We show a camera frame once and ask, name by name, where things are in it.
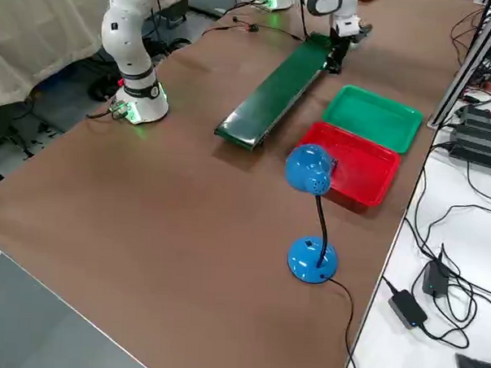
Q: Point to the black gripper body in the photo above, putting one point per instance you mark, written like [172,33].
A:
[340,42]

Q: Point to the green belt conveyor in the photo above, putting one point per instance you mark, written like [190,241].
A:
[274,91]

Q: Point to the black finned power supply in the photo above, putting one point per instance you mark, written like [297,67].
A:
[484,119]
[475,151]

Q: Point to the red plastic tray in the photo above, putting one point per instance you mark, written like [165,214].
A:
[364,169]

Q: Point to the aluminium frame post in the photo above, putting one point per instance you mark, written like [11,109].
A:
[466,67]

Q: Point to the white curtain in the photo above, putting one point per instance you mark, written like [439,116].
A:
[32,28]

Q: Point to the grey metal panel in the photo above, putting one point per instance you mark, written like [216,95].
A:
[19,325]

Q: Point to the black barrel plug lead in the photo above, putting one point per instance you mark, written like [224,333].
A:
[235,18]

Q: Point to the small black connector module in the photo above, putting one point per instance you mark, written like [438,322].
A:
[252,28]

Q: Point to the black power adapter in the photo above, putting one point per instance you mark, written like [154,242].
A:
[435,278]
[407,309]

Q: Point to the small green circuit board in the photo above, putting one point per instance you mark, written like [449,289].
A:
[119,110]

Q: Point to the blue desk lamp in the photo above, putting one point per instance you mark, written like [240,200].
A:
[311,166]

